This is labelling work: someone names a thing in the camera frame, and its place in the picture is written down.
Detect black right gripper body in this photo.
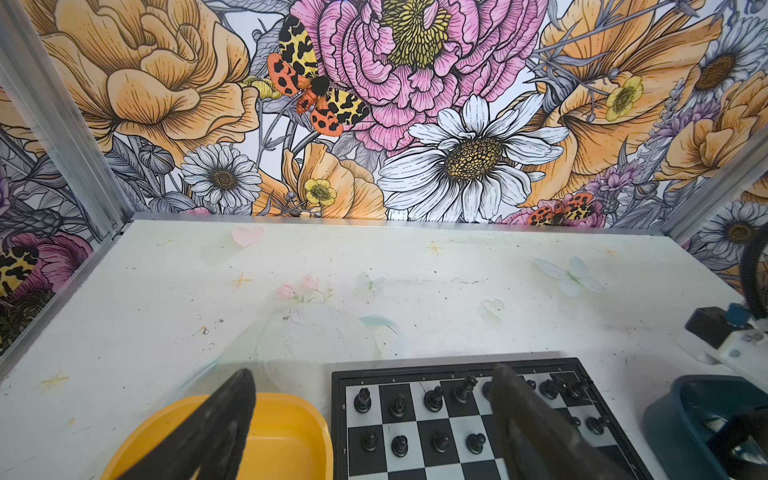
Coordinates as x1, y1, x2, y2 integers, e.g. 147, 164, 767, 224
677, 302, 768, 391

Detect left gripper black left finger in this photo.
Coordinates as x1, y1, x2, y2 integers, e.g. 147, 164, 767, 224
120, 368, 257, 480

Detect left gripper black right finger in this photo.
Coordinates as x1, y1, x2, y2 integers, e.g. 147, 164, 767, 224
490, 364, 629, 479

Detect yellow plastic tray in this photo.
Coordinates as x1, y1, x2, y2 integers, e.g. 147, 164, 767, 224
101, 393, 334, 480

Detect teal plastic tray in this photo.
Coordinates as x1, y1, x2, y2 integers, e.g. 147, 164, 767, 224
643, 375, 767, 479

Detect black white chessboard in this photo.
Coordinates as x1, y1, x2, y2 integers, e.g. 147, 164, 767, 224
330, 358, 651, 479

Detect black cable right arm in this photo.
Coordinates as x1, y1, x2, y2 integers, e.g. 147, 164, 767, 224
739, 224, 768, 319

